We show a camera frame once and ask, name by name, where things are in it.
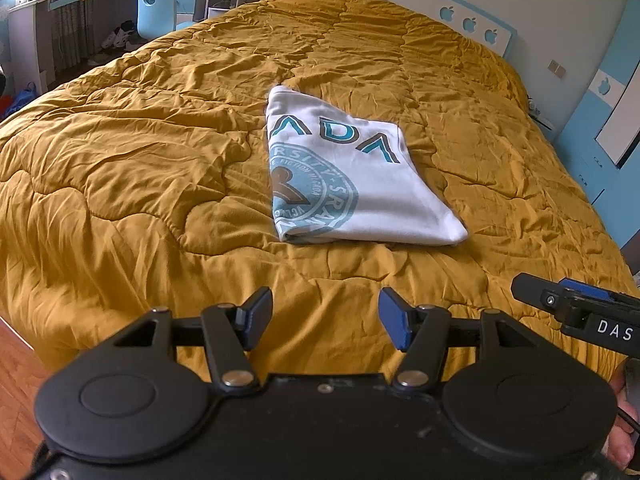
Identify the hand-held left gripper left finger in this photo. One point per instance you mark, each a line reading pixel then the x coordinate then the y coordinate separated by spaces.
pixel 257 310

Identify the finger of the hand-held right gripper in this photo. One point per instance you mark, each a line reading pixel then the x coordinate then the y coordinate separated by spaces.
pixel 582 290
pixel 532 290

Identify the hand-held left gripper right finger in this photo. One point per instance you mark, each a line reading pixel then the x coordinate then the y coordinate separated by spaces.
pixel 392 315

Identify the white printed sweatshirt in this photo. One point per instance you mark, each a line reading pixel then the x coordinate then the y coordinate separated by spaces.
pixel 380 195

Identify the person's right hand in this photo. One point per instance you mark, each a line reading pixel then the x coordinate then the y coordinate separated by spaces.
pixel 622 447

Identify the blue and white wardrobe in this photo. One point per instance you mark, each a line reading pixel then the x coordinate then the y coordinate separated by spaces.
pixel 600 125

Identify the white handheld appliance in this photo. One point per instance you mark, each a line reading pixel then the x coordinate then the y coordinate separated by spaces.
pixel 540 115

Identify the mustard yellow quilt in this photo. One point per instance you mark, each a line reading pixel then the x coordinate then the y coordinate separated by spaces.
pixel 150 160

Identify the white sneaker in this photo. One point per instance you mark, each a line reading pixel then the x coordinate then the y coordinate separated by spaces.
pixel 117 39

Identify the blue bag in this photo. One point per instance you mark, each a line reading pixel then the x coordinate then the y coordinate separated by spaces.
pixel 22 99

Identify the light blue chair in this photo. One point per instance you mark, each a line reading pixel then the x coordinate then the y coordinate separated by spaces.
pixel 155 10

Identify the white and blue desk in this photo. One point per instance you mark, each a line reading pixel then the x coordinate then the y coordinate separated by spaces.
pixel 30 25

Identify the wall switch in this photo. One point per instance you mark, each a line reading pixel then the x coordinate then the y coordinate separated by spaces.
pixel 557 68

